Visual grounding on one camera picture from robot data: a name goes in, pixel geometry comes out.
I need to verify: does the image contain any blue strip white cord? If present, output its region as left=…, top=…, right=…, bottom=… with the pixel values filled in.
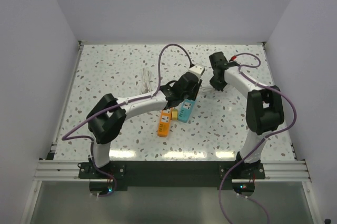
left=200, top=86, right=232, bottom=95

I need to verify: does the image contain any blue power strip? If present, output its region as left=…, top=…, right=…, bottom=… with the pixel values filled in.
left=178, top=99, right=195, bottom=123

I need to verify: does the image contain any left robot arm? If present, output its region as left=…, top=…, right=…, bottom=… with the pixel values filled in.
left=87, top=72, right=202, bottom=178

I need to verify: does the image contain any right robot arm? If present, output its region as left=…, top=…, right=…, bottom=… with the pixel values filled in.
left=209, top=52, right=284, bottom=178

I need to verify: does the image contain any yellow plug on table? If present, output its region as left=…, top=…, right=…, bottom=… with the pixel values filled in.
left=171, top=109, right=179, bottom=120

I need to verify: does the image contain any orange power strip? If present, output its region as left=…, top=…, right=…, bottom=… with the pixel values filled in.
left=157, top=108, right=173, bottom=137

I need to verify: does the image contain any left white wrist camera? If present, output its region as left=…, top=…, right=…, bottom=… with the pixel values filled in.
left=188, top=64, right=205, bottom=79

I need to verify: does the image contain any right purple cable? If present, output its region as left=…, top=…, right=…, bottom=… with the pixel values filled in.
left=218, top=53, right=299, bottom=224

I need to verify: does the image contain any purple cable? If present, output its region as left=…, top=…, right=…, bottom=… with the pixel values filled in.
left=61, top=43, right=195, bottom=197
left=218, top=53, right=299, bottom=224

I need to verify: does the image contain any orange strip white cord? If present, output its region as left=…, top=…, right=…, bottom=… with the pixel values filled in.
left=139, top=67, right=158, bottom=96

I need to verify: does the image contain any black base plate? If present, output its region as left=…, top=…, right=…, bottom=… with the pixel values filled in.
left=77, top=160, right=266, bottom=195

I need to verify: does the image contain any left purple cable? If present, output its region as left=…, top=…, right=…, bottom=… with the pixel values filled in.
left=61, top=43, right=195, bottom=197

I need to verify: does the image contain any aluminium rail frame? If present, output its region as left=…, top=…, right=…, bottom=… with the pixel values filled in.
left=33, top=40, right=312, bottom=182

